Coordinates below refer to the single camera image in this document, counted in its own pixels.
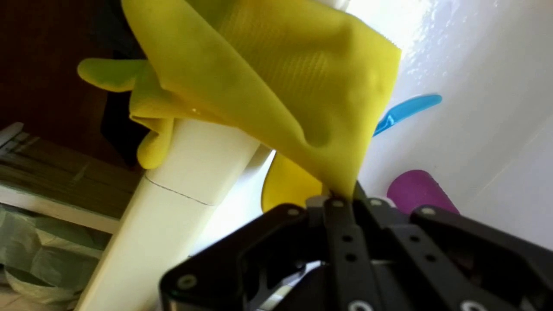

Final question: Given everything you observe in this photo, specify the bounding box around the white ceramic sink basin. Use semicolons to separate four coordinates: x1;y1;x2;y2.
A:
189;0;553;256

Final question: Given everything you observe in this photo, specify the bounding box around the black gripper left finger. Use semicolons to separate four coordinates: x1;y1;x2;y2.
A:
159;198;384;311

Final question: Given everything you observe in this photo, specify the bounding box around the purple plastic cup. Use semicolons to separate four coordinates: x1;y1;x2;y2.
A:
386;168;462;218

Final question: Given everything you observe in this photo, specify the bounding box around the yellow rubber glove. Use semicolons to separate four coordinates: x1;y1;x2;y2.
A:
76;0;405;215

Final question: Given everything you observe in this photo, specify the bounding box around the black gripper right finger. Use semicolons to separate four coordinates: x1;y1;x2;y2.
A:
350;184;553;311

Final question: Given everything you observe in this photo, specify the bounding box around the blue plastic knife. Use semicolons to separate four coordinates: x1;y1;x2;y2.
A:
372;92;445;139

